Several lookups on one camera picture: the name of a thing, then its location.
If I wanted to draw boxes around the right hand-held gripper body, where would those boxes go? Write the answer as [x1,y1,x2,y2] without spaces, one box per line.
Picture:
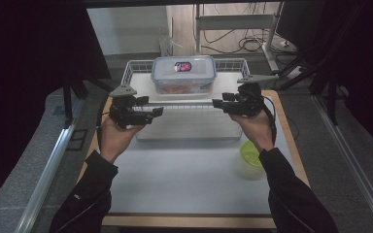
[234,74,280,118]

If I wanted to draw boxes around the left hand-held gripper cable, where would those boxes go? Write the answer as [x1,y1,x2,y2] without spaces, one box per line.
[95,96,115,150]

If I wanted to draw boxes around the right hand-held gripper cable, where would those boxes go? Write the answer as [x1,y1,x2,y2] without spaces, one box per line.
[261,95,278,146]

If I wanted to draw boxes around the black metal stand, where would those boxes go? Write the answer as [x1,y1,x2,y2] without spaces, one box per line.
[277,2,372,126]
[60,75,115,129]

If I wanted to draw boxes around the white wire shelf rack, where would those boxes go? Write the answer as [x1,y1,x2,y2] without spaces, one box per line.
[119,57,254,142]

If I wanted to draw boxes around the clear container with blue lid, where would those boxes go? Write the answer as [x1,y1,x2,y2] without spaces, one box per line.
[151,54,218,96]

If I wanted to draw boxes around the green plastic bowl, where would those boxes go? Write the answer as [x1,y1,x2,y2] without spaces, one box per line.
[238,139,268,181]

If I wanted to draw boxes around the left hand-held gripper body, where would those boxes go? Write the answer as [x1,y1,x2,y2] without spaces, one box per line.
[108,83,153,129]

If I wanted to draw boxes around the hand-held gripper cable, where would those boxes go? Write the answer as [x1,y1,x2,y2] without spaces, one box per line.
[95,96,115,150]
[261,95,278,146]

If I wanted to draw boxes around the white power strip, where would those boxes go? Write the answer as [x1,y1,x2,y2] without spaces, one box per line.
[286,65,304,81]

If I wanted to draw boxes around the person's left hand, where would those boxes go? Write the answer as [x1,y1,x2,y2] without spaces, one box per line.
[98,115,146,163]

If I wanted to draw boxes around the white metal desk frame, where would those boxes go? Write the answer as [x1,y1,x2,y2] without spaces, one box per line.
[192,2,285,73]

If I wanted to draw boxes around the black floor cables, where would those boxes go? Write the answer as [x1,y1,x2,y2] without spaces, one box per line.
[202,28,300,56]

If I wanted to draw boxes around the light grey table mat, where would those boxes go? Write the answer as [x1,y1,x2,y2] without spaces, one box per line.
[104,94,301,216]

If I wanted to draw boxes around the person's right hand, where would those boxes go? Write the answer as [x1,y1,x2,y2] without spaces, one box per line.
[228,109,275,153]

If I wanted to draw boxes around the aluminium rail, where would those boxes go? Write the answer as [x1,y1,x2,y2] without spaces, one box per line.
[14,123,76,233]
[313,94,373,233]

